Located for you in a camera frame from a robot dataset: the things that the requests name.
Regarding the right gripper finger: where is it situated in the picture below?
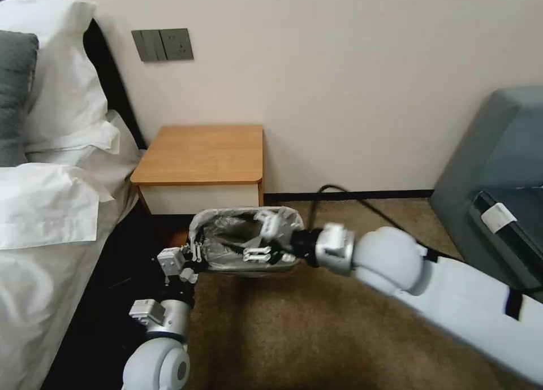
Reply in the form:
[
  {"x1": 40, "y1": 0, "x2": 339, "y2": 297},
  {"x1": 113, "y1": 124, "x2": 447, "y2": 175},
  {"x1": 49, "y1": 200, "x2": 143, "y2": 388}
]
[
  {"x1": 242, "y1": 245, "x2": 282, "y2": 263},
  {"x1": 253, "y1": 208, "x2": 290, "y2": 229}
]

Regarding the grey trash can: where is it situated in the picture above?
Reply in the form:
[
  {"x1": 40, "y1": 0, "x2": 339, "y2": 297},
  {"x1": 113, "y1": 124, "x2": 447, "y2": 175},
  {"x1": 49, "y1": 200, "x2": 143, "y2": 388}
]
[{"x1": 199, "y1": 220, "x2": 307, "y2": 277}]

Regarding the translucent white garbage bag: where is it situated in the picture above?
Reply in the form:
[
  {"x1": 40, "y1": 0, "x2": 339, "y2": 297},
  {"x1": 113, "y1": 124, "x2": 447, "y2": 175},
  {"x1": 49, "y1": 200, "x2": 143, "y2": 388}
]
[{"x1": 188, "y1": 205, "x2": 306, "y2": 274}]

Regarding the black skirting board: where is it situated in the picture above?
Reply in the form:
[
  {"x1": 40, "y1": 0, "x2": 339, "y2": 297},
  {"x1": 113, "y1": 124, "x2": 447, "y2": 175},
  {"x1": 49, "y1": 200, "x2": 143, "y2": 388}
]
[{"x1": 264, "y1": 189, "x2": 435, "y2": 199}]

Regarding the black bed base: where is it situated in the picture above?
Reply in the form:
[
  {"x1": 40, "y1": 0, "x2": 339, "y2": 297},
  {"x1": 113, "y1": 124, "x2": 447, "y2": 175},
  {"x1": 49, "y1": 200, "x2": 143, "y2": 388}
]
[{"x1": 38, "y1": 215, "x2": 197, "y2": 390}]

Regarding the wooden top nightstand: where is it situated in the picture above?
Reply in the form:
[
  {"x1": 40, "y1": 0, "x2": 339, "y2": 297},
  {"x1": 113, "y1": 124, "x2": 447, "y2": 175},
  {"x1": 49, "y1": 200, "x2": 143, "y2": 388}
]
[{"x1": 130, "y1": 124, "x2": 265, "y2": 216}]

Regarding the white bed sheet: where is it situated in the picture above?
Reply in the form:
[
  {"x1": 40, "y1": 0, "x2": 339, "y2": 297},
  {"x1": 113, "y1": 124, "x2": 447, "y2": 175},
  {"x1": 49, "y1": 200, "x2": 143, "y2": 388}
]
[{"x1": 0, "y1": 109, "x2": 143, "y2": 390}]

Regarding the black headboard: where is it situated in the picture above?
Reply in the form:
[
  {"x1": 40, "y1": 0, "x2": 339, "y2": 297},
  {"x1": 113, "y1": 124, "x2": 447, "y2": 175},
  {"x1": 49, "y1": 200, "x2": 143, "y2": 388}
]
[{"x1": 82, "y1": 18, "x2": 148, "y2": 151}]

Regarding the grey-blue sofa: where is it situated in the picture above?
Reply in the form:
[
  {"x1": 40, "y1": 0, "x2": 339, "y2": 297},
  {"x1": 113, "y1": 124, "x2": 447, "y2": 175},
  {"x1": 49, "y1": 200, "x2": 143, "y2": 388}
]
[{"x1": 429, "y1": 86, "x2": 543, "y2": 304}]

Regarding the large white pillow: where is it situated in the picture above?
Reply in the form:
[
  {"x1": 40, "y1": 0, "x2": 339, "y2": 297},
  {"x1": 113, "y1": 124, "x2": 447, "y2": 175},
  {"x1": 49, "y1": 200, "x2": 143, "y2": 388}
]
[{"x1": 0, "y1": 0, "x2": 122, "y2": 154}]

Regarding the black device with white label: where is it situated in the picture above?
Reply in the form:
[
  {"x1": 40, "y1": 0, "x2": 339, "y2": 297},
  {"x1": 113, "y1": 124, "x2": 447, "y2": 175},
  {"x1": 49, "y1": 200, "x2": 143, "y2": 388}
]
[{"x1": 468, "y1": 187, "x2": 543, "y2": 291}]

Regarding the grey knitted pillow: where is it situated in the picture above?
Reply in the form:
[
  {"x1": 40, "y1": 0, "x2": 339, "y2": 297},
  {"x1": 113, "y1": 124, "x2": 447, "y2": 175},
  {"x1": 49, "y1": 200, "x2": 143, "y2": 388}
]
[{"x1": 0, "y1": 29, "x2": 40, "y2": 168}]

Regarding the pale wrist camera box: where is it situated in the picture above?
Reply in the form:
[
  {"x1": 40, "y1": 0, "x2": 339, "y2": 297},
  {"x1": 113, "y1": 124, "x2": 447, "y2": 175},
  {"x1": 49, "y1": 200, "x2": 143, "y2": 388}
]
[{"x1": 157, "y1": 247, "x2": 186, "y2": 277}]

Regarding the black floor cable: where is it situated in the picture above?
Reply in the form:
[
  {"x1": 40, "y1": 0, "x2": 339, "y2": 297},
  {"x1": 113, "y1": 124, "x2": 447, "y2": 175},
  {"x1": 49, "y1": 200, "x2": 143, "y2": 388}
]
[{"x1": 308, "y1": 184, "x2": 425, "y2": 231}]

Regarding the grey wall switch panel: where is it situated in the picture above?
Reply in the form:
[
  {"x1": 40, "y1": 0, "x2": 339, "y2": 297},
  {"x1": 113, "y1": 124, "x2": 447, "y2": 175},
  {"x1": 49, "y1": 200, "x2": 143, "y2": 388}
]
[{"x1": 131, "y1": 28, "x2": 195, "y2": 63}]

